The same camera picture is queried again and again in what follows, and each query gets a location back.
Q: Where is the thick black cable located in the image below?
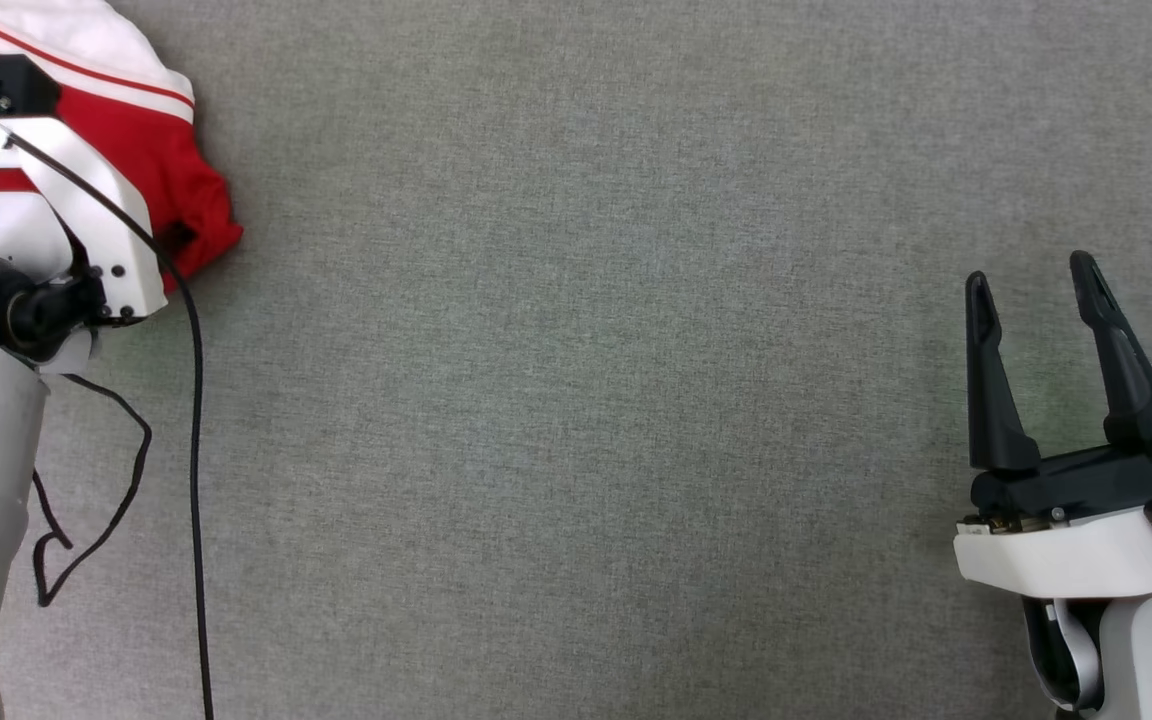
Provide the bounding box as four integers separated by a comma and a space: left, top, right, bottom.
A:
1, 125, 217, 720

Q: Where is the thin black cable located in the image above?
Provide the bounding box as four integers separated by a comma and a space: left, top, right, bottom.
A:
31, 372, 154, 609

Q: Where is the grey fabric covered surface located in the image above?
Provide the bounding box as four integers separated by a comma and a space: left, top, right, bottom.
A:
0, 0, 1152, 720

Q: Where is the red and white sports jersey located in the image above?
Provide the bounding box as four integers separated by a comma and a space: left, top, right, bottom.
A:
0, 0, 245, 293

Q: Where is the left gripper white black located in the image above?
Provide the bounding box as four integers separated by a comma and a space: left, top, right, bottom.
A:
0, 52, 170, 324

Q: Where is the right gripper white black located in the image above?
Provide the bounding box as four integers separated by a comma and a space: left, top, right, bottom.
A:
954, 250, 1152, 599

